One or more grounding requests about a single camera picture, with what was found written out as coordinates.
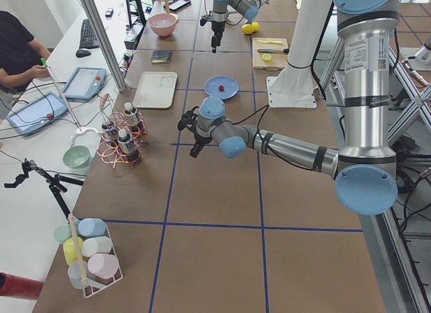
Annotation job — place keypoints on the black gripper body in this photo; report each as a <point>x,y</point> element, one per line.
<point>199,141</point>
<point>217,29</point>

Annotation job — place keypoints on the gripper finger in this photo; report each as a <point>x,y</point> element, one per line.
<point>214,44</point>
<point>195,150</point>

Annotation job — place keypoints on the blue plate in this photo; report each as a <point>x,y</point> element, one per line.
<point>230,85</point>

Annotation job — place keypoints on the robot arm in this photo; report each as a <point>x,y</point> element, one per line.
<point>219,14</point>
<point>364,167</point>

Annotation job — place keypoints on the yellow lemon round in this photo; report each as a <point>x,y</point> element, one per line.
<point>248,29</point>

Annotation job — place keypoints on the yellow lemon elongated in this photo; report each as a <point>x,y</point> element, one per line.
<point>255,26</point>

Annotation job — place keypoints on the half lemon slice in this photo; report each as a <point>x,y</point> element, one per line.
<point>266,57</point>

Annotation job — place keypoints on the wooden cutting board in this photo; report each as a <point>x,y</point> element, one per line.
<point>278,61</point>

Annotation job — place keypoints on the pink bowl of ice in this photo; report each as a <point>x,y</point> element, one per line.
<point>163,24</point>

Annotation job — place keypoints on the yellow sponge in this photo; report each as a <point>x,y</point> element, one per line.
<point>159,61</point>

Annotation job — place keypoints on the yellow plastic knife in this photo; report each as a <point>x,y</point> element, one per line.
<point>270,41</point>

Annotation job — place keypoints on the steel cylinder with black cap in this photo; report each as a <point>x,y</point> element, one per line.
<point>273,50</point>

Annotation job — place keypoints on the cream bear tray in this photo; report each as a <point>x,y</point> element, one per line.
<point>155,90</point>

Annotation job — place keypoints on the tea bottle front of rack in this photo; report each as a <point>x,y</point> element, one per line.
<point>128,148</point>

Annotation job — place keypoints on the tea bottle of rack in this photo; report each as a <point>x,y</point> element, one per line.
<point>132,116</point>
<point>109,129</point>
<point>128,148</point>

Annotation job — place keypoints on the tea bottle right of rack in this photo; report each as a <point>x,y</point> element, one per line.
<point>132,116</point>

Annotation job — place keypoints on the tea bottle left of rack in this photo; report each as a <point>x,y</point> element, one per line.
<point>109,129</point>

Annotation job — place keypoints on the green bowl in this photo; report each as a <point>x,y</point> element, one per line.
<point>77,157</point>

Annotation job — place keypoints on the blue tablet far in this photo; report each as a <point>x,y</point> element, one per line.
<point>84,83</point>

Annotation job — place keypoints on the blue tablet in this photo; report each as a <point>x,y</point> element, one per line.
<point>37,114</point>
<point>84,83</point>

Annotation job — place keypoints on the black keyboard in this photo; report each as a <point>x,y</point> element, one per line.
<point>88,39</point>

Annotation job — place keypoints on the black mouse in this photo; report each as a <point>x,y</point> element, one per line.
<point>82,52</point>

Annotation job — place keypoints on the white cup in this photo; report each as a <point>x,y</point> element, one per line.
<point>96,245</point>

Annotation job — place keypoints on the black tripod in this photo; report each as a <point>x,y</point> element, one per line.
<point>54,182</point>

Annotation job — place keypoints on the pink cup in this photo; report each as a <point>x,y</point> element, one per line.
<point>103,265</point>

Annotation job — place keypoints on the mint green cup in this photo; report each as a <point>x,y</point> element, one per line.
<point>62,233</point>

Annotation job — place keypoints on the yellow cup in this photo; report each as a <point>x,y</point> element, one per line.
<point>69,251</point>

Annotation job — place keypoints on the blue tablet near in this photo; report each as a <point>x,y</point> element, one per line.
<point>37,114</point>

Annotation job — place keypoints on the light blue cup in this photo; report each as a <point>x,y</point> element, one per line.
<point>74,275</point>

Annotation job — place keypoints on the white cup rack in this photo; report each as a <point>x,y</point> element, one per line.
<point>93,284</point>

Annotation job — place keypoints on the seated person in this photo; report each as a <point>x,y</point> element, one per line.
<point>21,55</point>

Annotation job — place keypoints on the red bottle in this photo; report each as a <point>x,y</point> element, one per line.
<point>20,287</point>

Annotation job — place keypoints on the copper wire bottle rack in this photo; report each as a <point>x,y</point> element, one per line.
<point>112,155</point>

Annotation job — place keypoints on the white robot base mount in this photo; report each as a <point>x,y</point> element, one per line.
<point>293,87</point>

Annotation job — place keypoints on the aluminium frame post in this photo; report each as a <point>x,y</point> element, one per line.
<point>93,15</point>

